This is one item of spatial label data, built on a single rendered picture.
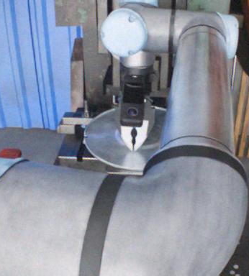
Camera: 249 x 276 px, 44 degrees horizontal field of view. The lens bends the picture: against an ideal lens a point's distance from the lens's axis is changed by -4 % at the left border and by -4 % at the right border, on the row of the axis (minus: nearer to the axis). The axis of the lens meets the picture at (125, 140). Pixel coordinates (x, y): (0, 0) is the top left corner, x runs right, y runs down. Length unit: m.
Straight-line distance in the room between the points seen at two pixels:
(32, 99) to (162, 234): 2.17
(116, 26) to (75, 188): 0.33
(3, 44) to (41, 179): 2.04
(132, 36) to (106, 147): 0.35
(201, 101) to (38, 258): 0.21
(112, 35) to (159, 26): 0.07
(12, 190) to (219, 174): 0.15
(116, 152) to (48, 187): 0.54
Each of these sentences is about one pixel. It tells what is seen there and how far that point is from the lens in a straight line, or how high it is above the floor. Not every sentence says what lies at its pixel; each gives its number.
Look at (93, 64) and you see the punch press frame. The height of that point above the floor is 0.86.
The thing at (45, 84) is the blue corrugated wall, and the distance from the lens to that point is 2.22.
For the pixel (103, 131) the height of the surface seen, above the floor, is 0.79.
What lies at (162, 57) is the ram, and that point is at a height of 0.97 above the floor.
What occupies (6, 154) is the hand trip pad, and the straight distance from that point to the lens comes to 0.85.
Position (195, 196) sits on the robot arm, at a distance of 0.22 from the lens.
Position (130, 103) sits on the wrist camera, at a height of 0.94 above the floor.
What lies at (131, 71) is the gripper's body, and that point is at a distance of 0.66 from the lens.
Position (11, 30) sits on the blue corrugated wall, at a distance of 2.17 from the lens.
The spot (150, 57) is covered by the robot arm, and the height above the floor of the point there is 1.02.
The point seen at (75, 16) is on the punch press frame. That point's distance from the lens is 0.75.
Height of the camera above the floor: 1.22
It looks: 33 degrees down
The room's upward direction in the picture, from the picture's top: straight up
